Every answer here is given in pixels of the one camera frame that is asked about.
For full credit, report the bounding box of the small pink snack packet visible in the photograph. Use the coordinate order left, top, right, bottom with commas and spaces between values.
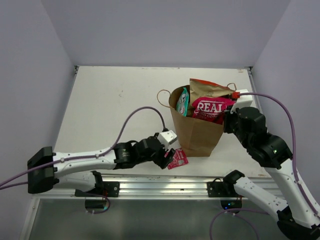
167, 148, 189, 170

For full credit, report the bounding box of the brown paper bag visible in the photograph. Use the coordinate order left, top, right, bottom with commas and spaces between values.
165, 84, 224, 157

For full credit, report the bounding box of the pink REAL crisps bag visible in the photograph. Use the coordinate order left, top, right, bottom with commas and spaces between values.
191, 96, 236, 125

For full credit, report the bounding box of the teal Fox's mint candy bag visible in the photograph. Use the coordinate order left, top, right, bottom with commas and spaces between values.
175, 87, 190, 117

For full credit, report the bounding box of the red cream cassava chips bag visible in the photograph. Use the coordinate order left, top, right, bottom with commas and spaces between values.
189, 78, 235, 106

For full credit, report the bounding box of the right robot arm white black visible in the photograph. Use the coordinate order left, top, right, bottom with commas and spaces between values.
222, 107, 320, 240

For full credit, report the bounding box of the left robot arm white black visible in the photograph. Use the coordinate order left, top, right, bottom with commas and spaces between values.
27, 134, 176, 197

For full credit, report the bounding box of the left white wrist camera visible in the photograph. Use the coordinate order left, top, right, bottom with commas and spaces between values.
154, 130, 178, 145

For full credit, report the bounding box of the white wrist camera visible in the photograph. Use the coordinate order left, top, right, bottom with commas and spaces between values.
228, 89, 253, 114
154, 130, 178, 145

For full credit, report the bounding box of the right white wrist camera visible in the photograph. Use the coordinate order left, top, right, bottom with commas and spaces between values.
228, 89, 253, 114

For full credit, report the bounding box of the aluminium rail frame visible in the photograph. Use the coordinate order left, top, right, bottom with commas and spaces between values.
18, 65, 296, 240

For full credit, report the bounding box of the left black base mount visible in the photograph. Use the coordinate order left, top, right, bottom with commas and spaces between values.
74, 181, 120, 198

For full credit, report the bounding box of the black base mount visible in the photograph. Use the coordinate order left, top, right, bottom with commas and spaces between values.
206, 178, 241, 198
74, 181, 120, 198

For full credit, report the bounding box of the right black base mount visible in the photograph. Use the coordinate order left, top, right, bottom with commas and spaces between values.
206, 178, 241, 198

